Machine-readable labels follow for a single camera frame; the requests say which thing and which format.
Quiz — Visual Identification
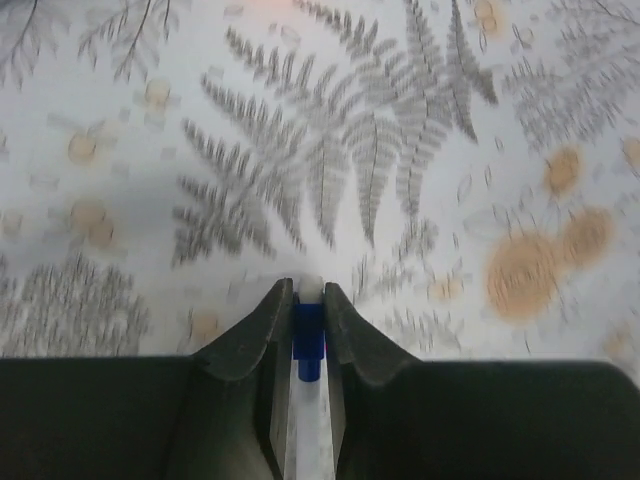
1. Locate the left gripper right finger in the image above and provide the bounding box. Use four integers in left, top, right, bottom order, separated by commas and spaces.
324, 283, 639, 479

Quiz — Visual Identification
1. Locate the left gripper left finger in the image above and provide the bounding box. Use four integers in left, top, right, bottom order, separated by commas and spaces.
1, 279, 294, 479

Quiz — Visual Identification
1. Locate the blue capped white pen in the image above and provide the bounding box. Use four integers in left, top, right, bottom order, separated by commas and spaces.
284, 274, 334, 479

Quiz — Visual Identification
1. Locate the floral tablecloth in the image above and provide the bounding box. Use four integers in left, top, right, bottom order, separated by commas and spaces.
1, 1, 639, 370

